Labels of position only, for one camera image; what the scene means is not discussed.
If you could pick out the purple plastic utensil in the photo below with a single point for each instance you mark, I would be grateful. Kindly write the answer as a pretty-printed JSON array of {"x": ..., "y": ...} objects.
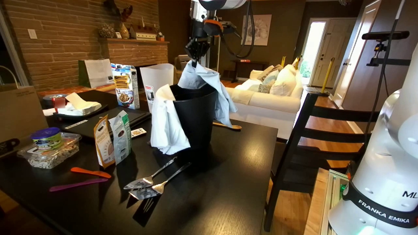
[{"x": 75, "y": 185}]

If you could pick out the black plastic basin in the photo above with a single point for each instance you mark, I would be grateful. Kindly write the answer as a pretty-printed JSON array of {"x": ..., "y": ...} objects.
[{"x": 196, "y": 126}]

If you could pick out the white cloth towel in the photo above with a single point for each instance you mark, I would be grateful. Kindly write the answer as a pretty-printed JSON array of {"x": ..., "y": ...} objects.
[
  {"x": 167, "y": 131},
  {"x": 203, "y": 80}
]

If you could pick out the tan vase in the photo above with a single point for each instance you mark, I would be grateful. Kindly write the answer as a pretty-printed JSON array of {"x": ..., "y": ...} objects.
[{"x": 122, "y": 32}]

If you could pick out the black label card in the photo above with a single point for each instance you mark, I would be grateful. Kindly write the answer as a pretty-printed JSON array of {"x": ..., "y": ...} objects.
[{"x": 145, "y": 212}]

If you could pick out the white door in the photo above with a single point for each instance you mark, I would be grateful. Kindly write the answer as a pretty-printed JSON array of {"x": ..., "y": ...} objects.
[{"x": 352, "y": 53}]

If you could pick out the white sofa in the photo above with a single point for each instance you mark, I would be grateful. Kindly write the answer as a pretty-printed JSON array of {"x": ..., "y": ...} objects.
[{"x": 261, "y": 105}]

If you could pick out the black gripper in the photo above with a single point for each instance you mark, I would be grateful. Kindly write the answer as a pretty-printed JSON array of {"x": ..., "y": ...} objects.
[{"x": 203, "y": 36}]

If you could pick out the grey green pillow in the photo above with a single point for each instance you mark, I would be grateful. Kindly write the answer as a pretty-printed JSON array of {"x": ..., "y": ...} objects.
[{"x": 267, "y": 81}]

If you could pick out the black wooden chair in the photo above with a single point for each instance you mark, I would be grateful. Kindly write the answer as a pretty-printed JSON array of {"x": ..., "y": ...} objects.
[{"x": 313, "y": 170}]

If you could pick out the printed food box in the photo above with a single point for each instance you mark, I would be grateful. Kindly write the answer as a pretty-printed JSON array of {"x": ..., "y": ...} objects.
[{"x": 125, "y": 87}]

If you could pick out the stack of white napkins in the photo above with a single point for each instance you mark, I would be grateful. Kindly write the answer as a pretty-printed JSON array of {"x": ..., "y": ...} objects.
[{"x": 79, "y": 105}]

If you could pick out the metal spatula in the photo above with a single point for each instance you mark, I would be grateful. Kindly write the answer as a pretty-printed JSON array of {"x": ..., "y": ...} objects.
[
  {"x": 150, "y": 192},
  {"x": 138, "y": 183}
]

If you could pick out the red mug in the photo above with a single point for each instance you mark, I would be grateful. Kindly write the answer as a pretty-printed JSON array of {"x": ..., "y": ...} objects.
[{"x": 58, "y": 104}]

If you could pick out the black stereo camera on stand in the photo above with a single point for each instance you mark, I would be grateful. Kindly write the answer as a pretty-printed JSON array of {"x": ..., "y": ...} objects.
[{"x": 385, "y": 36}]

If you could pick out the white wall switch plate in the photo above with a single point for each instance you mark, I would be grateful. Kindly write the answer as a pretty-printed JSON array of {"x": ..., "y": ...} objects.
[{"x": 32, "y": 34}]

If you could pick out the small white card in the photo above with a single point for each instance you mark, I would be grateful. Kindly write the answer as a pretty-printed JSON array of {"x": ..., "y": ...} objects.
[{"x": 138, "y": 132}]

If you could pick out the green and white pouch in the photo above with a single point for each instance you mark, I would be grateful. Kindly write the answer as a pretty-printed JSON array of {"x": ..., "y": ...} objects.
[{"x": 120, "y": 138}]

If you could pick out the white pillow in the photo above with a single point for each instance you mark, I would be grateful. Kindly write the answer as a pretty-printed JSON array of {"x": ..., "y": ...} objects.
[{"x": 283, "y": 81}]

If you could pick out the brown and white pouch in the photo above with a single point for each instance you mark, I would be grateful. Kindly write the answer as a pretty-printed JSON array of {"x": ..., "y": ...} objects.
[{"x": 103, "y": 144}]

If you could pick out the orange plastic utensil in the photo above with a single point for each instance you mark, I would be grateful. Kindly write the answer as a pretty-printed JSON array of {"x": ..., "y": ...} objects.
[{"x": 91, "y": 173}]

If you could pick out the white translucent plastic bin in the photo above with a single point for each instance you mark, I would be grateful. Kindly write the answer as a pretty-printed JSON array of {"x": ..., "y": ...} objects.
[{"x": 156, "y": 80}]

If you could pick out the framed wall picture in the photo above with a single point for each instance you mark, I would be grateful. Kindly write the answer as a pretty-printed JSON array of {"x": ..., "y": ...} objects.
[{"x": 262, "y": 31}]

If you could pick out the wooden crate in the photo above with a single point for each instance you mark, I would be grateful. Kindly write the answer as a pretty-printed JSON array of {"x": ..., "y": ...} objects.
[{"x": 320, "y": 204}]

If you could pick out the brick mantel shelf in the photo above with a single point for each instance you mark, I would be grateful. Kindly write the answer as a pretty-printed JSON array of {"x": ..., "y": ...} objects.
[{"x": 137, "y": 53}]

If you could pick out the jar with blue lid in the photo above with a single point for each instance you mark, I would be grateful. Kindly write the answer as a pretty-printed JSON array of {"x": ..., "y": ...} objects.
[{"x": 45, "y": 136}]

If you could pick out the dried flower bunch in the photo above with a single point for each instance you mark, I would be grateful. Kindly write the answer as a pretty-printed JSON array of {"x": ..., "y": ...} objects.
[{"x": 119, "y": 11}]

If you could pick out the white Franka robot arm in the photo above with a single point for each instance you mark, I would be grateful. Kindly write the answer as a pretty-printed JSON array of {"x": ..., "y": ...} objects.
[{"x": 382, "y": 165}]

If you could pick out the brick hearth bench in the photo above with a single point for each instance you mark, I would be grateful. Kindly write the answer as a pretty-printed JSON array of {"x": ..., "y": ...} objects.
[{"x": 86, "y": 91}]

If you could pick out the clear plastic food container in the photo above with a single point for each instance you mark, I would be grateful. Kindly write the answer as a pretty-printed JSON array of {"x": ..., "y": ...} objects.
[{"x": 47, "y": 155}]

